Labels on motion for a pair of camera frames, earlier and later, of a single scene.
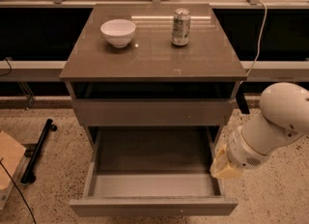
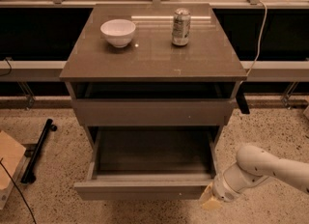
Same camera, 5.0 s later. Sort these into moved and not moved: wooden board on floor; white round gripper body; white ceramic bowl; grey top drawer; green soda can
Moved: white round gripper body
Not moved: green soda can; wooden board on floor; grey top drawer; white ceramic bowl
